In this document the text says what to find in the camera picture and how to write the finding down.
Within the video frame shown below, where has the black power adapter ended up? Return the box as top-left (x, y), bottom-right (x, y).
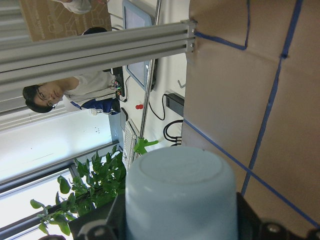
top-left (165, 93), bottom-right (185, 117)

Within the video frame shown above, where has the green handled reach grabber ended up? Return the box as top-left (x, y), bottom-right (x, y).
top-left (134, 0), bottom-right (162, 155)

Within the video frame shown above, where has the cardboard box left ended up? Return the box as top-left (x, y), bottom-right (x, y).
top-left (19, 0), bottom-right (112, 42)

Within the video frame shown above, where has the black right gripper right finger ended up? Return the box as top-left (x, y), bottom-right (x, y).
top-left (236, 192), bottom-right (320, 240)

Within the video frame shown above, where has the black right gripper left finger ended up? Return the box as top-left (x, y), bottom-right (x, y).
top-left (68, 194), bottom-right (126, 240)

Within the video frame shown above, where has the green potted plant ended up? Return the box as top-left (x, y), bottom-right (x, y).
top-left (30, 146), bottom-right (127, 236)

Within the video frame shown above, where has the light blue cup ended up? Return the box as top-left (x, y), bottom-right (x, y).
top-left (125, 146), bottom-right (238, 240)

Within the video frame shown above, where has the person with glasses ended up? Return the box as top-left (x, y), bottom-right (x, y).
top-left (22, 71), bottom-right (121, 115)

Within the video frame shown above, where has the aluminium frame post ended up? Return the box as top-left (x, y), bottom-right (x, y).
top-left (0, 20), bottom-right (197, 97)

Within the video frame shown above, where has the blue teach pendant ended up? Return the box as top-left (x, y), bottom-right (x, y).
top-left (122, 0), bottom-right (158, 91)

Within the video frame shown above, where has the white keyboard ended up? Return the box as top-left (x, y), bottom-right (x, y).
top-left (122, 118), bottom-right (140, 171)

